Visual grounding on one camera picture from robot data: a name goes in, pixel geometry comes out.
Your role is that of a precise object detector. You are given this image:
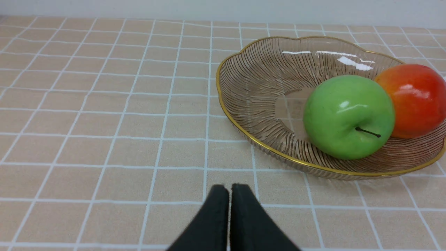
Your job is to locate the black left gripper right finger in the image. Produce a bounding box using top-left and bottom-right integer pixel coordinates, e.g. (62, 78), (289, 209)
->
(230, 184), (300, 251)

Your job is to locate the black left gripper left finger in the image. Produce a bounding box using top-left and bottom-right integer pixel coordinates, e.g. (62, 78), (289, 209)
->
(167, 184), (229, 251)

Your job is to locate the transparent gold-rimmed fruit bowl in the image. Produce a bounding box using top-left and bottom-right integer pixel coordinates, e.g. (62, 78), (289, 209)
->
(216, 36), (445, 181)

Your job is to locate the green apple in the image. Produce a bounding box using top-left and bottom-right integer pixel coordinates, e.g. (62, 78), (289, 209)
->
(303, 75), (395, 159)

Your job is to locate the red orange peach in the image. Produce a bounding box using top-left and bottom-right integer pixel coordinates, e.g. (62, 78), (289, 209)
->
(375, 64), (446, 139)

